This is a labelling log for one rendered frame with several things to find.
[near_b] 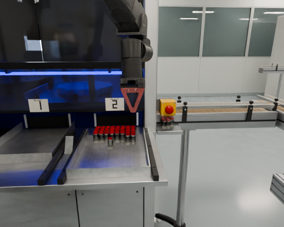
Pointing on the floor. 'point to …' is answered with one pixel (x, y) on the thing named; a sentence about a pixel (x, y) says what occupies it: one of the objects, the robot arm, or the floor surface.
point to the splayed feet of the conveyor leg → (165, 220)
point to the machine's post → (150, 98)
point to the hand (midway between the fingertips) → (133, 109)
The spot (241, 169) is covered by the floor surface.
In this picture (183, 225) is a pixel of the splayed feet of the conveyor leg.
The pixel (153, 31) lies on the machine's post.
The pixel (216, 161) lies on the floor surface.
